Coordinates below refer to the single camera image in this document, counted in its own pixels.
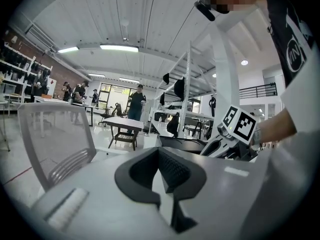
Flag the black balcony railing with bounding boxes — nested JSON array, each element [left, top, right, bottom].
[[239, 82, 278, 100]]

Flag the person's black printed shirt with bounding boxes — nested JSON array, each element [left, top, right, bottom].
[[263, 0, 316, 88]]

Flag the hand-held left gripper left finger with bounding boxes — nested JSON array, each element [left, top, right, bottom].
[[29, 146, 174, 240]]

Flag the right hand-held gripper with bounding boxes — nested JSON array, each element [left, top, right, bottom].
[[199, 105, 259, 162]]

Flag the ceiling light panel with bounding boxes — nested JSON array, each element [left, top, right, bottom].
[[57, 46, 81, 54], [99, 43, 140, 53]]

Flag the black backpack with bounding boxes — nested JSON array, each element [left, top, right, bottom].
[[166, 112, 181, 139]]

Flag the person's left forearm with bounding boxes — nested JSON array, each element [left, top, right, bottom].
[[257, 108, 299, 145]]

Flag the grey wrist strap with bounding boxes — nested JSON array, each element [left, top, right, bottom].
[[252, 128, 263, 146]]

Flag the black box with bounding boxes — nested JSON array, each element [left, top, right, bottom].
[[158, 134, 210, 153]]

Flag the white metal rack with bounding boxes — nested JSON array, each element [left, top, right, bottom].
[[149, 41, 219, 140]]

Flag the white rectangular table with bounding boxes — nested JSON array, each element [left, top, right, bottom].
[[33, 95, 96, 128]]

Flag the white wall shelf unit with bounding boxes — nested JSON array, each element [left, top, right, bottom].
[[0, 43, 54, 105]]

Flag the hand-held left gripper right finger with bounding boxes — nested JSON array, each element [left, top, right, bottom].
[[159, 146, 269, 240]]

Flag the grey mesh office chair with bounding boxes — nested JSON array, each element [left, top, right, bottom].
[[16, 102, 131, 194]]

